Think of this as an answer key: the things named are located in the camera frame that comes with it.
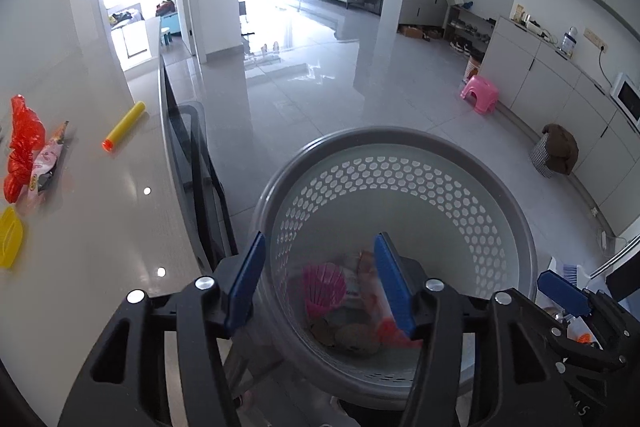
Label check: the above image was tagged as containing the red white toothpaste box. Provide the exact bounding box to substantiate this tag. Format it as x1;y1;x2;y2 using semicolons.
357;249;426;349

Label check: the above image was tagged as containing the pink plastic shuttlecock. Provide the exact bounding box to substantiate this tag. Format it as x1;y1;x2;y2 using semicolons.
302;263;347;321

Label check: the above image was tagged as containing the yellow plastic ring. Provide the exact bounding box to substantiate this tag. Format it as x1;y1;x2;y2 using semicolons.
0;206;25;269

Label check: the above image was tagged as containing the pink snack wrapper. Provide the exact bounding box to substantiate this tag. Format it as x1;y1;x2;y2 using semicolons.
27;121;70;194

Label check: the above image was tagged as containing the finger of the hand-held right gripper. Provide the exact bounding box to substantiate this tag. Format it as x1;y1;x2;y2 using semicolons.
537;271;599;319

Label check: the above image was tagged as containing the beige round puff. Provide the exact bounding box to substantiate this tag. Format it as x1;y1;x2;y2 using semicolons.
335;323;382;356

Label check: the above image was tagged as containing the red plastic bag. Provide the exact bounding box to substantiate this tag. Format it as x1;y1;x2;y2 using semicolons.
4;94;47;202

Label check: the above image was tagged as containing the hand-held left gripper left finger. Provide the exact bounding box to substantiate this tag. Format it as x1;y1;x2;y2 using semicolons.
57;231;267;427

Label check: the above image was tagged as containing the shoe rack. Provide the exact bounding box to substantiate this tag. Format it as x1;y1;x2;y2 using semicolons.
445;4;497;58

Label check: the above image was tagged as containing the white microwave oven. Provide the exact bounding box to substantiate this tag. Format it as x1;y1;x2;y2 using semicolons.
609;73;640;126

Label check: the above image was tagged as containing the yellow foam dart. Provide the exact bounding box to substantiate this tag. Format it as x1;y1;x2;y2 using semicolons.
101;102;147;152

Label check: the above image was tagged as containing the clear plastic bottle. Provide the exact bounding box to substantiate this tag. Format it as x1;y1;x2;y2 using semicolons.
560;27;581;58

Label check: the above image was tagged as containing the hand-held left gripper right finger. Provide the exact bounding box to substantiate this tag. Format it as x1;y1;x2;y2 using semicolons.
374;232;583;427

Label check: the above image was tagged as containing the white low cabinet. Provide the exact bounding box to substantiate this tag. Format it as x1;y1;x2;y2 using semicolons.
480;16;640;233

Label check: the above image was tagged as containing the pink plastic stool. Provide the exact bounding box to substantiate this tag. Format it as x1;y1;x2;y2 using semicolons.
460;75;501;116

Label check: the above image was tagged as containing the checkered bag with brown cloth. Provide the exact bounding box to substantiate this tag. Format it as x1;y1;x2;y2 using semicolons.
529;123;580;179

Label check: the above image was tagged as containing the grey perforated plastic basket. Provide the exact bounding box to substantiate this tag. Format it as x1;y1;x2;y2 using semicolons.
248;128;538;415

